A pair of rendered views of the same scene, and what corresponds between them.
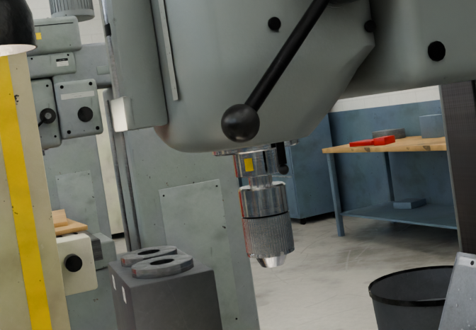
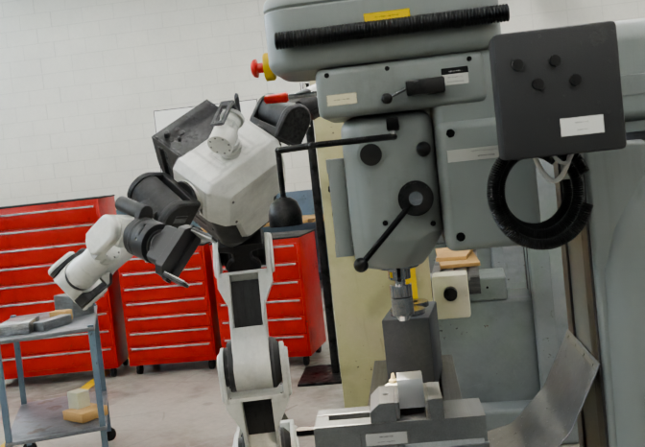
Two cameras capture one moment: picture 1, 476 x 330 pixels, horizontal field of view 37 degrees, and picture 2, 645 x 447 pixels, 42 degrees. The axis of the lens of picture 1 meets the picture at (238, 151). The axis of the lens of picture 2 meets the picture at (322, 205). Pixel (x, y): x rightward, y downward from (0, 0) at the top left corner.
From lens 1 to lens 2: 1.23 m
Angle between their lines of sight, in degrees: 31
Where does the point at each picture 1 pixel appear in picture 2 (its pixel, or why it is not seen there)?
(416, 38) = (450, 230)
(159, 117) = (349, 252)
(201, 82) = (358, 244)
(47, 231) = (423, 268)
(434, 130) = not seen: outside the picture
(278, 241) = (401, 310)
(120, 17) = (335, 211)
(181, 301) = (409, 332)
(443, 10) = (466, 218)
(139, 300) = (386, 327)
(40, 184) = not seen: hidden behind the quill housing
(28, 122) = not seen: hidden behind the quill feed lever
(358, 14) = (427, 218)
